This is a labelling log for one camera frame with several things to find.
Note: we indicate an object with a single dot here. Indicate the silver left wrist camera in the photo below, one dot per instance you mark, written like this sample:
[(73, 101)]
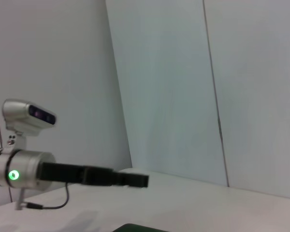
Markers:
[(17, 113)]

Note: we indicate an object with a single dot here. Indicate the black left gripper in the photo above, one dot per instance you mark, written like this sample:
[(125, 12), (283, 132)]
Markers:
[(62, 172)]

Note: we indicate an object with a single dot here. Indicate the green glasses case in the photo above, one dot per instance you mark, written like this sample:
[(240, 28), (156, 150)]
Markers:
[(140, 229)]

